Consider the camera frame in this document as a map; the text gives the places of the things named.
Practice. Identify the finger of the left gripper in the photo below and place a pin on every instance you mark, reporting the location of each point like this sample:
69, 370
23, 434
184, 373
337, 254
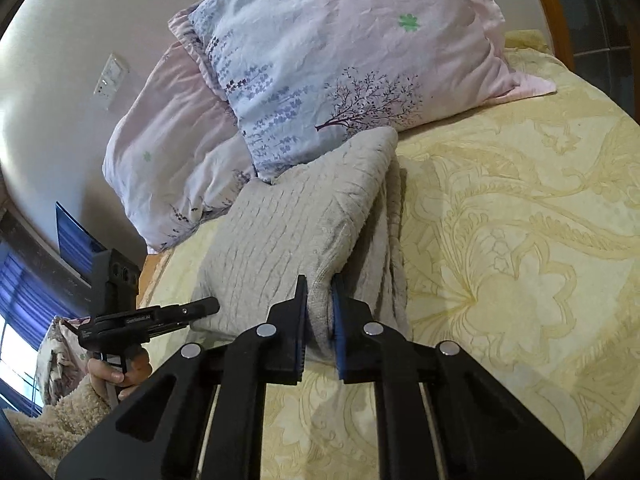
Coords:
181, 315

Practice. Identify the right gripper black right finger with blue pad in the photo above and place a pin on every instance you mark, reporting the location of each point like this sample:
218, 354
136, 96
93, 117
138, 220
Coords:
439, 414

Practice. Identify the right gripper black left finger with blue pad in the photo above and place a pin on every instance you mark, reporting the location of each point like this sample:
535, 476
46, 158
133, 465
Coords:
200, 415

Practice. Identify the beige cable-knit sweater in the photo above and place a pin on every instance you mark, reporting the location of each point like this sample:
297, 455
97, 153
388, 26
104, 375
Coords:
339, 214

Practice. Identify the beige fleece sleeve forearm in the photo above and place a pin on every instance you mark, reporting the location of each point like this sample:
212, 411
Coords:
50, 436

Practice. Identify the person's left hand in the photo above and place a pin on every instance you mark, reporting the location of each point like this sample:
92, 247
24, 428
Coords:
102, 374

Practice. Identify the floral fabric by window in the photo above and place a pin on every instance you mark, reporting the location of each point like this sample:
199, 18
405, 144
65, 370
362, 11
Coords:
61, 361

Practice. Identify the blue window curtain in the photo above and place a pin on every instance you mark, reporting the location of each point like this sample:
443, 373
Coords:
36, 288

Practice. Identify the pink floral pillow left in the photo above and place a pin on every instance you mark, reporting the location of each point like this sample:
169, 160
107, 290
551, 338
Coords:
177, 159

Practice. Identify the pink floral pillow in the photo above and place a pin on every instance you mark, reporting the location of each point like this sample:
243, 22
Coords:
177, 159
303, 76

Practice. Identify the yellow patterned bed sheet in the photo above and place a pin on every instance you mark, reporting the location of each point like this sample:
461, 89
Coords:
520, 235

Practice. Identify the pink floral pillow right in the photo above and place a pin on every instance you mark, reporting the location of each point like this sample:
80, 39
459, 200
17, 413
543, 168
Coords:
303, 76

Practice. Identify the white wall switch plate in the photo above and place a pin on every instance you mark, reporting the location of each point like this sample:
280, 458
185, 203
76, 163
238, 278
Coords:
110, 80

